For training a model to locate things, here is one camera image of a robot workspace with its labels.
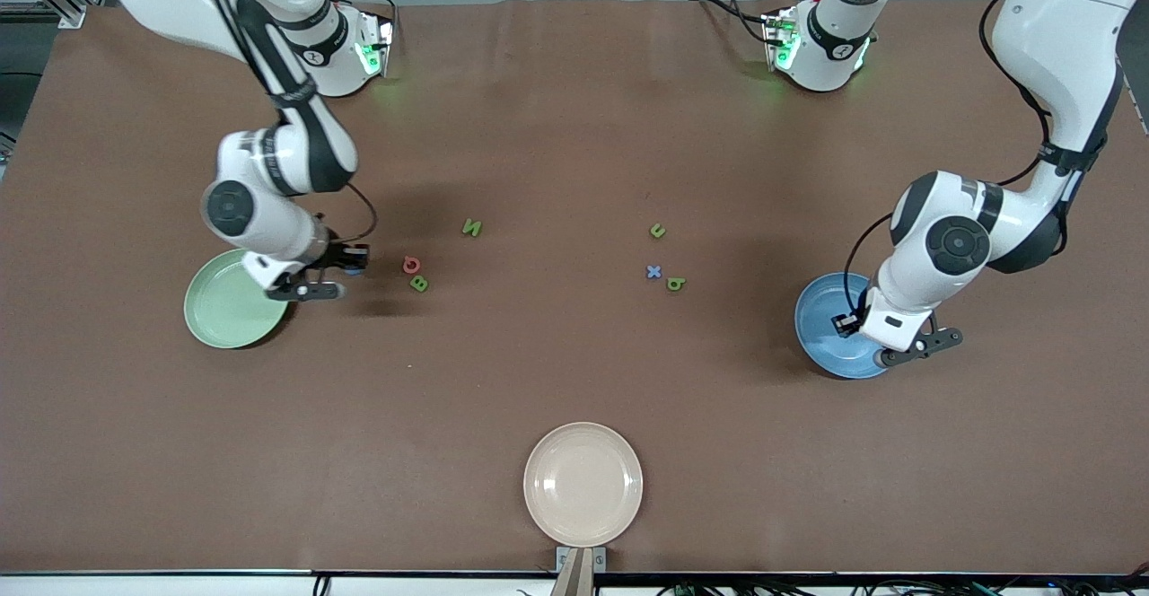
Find blue plastic plate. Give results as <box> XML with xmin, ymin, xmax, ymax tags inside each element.
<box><xmin>794</xmin><ymin>273</ymin><xmax>903</xmax><ymax>380</ymax></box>

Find green plastic plate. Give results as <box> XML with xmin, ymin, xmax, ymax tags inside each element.
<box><xmin>184</xmin><ymin>249</ymin><xmax>293</xmax><ymax>350</ymax></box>

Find silver base connector box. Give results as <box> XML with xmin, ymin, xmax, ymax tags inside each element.
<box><xmin>763</xmin><ymin>5</ymin><xmax>802</xmax><ymax>72</ymax></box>
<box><xmin>357</xmin><ymin>17</ymin><xmax>394</xmax><ymax>76</ymax></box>

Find cream plastic plate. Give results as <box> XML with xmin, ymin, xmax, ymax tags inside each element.
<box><xmin>523</xmin><ymin>422</ymin><xmax>645</xmax><ymax>548</ymax></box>

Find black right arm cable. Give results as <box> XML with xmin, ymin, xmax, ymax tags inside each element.
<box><xmin>190</xmin><ymin>0</ymin><xmax>379</xmax><ymax>245</ymax></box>

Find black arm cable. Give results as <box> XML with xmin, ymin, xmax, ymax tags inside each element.
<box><xmin>842</xmin><ymin>0</ymin><xmax>1092</xmax><ymax>332</ymax></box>
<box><xmin>190</xmin><ymin>0</ymin><xmax>379</xmax><ymax>245</ymax></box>

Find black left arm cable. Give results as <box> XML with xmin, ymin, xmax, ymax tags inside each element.
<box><xmin>842</xmin><ymin>0</ymin><xmax>1092</xmax><ymax>332</ymax></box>

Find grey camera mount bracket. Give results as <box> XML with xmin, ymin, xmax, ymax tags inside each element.
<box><xmin>555</xmin><ymin>546</ymin><xmax>608</xmax><ymax>596</ymax></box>

